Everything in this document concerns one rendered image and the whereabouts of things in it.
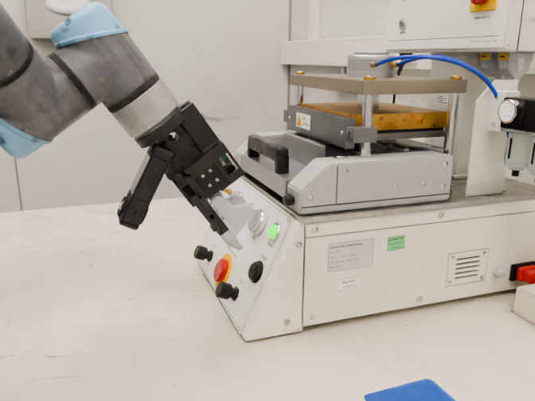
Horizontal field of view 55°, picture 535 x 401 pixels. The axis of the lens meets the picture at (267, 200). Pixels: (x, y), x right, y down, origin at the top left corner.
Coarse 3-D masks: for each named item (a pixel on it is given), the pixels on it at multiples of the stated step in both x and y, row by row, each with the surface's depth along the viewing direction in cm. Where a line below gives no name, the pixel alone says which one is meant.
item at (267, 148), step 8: (248, 136) 89; (256, 136) 87; (248, 144) 89; (256, 144) 85; (264, 144) 81; (272, 144) 79; (248, 152) 89; (256, 152) 90; (264, 152) 81; (272, 152) 78; (280, 152) 76; (272, 160) 79; (280, 160) 77; (288, 160) 77; (280, 168) 77; (288, 168) 77
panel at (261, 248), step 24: (288, 216) 72; (216, 240) 94; (240, 240) 84; (264, 240) 77; (216, 264) 90; (240, 264) 81; (264, 264) 74; (216, 288) 86; (240, 288) 78; (240, 312) 75
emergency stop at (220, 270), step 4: (220, 260) 87; (224, 260) 86; (220, 264) 86; (224, 264) 85; (216, 268) 87; (220, 268) 86; (224, 268) 85; (216, 272) 86; (220, 272) 85; (224, 272) 84; (216, 276) 86; (220, 276) 85; (224, 276) 85; (216, 280) 86; (220, 280) 85
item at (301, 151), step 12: (288, 132) 92; (288, 144) 90; (300, 144) 85; (312, 144) 81; (264, 156) 91; (300, 156) 86; (312, 156) 81; (324, 156) 79; (252, 168) 88; (264, 168) 82; (300, 168) 81; (264, 180) 83; (276, 180) 77; (288, 180) 74; (276, 192) 78
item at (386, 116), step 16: (336, 112) 81; (352, 112) 79; (384, 112) 79; (400, 112) 79; (416, 112) 80; (432, 112) 80; (384, 128) 78; (400, 128) 79; (416, 128) 80; (432, 128) 81
